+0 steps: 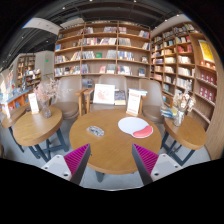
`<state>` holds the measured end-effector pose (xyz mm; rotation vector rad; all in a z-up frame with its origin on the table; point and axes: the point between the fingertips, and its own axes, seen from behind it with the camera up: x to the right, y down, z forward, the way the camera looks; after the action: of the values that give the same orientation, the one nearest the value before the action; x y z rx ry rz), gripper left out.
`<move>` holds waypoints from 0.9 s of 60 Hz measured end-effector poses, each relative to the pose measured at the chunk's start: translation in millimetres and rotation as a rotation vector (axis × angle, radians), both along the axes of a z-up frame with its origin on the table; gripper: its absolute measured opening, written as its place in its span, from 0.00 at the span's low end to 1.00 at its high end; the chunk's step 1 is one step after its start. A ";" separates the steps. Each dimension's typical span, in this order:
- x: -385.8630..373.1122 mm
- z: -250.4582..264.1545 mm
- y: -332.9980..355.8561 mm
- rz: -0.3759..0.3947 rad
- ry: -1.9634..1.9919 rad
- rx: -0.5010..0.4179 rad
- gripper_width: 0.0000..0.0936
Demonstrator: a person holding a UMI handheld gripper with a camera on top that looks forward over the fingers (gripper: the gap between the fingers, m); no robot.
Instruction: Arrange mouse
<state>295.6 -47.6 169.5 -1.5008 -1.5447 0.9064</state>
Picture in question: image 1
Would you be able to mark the orange and blue display stand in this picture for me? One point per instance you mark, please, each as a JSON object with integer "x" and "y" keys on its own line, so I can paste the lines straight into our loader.
{"x": 13, "y": 100}

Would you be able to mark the blue and yellow book pile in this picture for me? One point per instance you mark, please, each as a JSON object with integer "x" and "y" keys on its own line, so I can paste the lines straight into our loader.
{"x": 169, "y": 112}

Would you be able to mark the small white table sign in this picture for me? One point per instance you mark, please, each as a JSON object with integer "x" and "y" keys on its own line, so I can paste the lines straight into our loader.
{"x": 33, "y": 103}

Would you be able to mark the white hanging ceiling sign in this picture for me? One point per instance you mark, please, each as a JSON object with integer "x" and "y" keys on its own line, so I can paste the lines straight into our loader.
{"x": 41, "y": 25}

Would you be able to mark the beige chair holding framed picture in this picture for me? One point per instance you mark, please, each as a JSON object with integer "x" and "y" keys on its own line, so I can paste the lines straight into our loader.
{"x": 111, "y": 80}

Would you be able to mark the stack of pale blue books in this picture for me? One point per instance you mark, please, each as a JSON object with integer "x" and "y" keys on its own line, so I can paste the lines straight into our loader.
{"x": 143, "y": 92}

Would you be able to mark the white framed picture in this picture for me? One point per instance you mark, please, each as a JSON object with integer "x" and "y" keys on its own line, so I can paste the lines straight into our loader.
{"x": 104, "y": 94}

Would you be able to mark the curved wooden bookshelf unit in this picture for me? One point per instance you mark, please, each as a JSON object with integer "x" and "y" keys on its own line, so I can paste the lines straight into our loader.
{"x": 186, "y": 60}

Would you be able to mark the transparent computer mouse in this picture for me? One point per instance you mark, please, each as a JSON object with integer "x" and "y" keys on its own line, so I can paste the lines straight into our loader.
{"x": 95, "y": 130}

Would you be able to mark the dark book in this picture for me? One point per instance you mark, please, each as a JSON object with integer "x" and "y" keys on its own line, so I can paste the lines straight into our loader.
{"x": 120, "y": 97}

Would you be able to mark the white mouse pad, red wrist rest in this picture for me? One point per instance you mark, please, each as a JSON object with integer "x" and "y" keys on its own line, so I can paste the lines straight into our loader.
{"x": 130, "y": 125}

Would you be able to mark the wide wooden bookshelf unit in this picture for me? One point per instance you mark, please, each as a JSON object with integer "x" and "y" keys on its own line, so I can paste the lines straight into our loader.
{"x": 100, "y": 46}

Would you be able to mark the small distant bookshelf unit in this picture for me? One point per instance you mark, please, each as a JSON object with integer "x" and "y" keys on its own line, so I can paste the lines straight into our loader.
{"x": 28, "y": 70}

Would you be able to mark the round wooden side table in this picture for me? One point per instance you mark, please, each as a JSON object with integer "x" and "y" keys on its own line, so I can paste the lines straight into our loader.
{"x": 13, "y": 118}
{"x": 36, "y": 128}
{"x": 186, "y": 133}

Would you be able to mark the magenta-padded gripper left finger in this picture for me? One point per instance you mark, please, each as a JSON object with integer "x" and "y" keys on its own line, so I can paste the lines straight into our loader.
{"x": 76, "y": 160}

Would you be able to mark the glass vase with pink flowers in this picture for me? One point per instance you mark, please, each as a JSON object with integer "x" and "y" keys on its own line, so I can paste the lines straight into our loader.
{"x": 46, "y": 110}

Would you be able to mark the glass vase with dried flowers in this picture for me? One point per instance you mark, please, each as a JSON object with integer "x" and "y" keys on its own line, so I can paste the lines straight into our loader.
{"x": 178, "y": 118}

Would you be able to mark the white sign on wooden base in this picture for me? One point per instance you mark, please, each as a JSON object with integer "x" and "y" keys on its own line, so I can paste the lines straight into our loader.
{"x": 134, "y": 102}

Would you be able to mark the beige wooden-armed chair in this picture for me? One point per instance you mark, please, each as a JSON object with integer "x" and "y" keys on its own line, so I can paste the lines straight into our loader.
{"x": 68, "y": 108}
{"x": 151, "y": 100}

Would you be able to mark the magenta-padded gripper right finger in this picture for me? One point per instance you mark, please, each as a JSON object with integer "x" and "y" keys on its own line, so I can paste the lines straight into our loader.
{"x": 146, "y": 160}

